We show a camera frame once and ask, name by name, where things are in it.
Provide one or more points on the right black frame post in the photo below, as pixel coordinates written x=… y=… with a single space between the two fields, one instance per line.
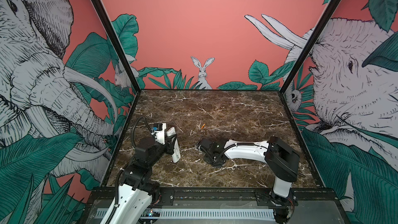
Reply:
x=326 y=15

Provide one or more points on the left black frame post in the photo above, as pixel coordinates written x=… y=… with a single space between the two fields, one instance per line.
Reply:
x=111 y=33

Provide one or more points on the black frame post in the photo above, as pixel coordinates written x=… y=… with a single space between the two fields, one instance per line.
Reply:
x=111 y=33
x=326 y=15

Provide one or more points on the white slotted cable duct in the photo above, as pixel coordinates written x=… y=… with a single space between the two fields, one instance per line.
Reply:
x=195 y=213

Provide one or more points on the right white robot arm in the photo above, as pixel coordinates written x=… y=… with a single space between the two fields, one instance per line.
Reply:
x=281 y=158

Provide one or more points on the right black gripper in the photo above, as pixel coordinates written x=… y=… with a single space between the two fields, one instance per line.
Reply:
x=217 y=165

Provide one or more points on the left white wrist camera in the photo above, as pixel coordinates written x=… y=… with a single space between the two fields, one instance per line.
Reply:
x=158 y=132

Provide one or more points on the small green circuit board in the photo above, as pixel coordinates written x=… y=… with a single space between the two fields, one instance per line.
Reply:
x=151 y=213

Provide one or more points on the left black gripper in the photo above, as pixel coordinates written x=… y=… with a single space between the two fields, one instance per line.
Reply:
x=170 y=146

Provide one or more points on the white remote control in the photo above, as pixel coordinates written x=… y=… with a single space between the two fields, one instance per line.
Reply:
x=171 y=133

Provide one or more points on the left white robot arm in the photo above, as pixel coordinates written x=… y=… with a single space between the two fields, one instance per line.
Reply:
x=134 y=190

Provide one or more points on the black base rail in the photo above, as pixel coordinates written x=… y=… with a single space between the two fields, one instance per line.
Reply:
x=169 y=196

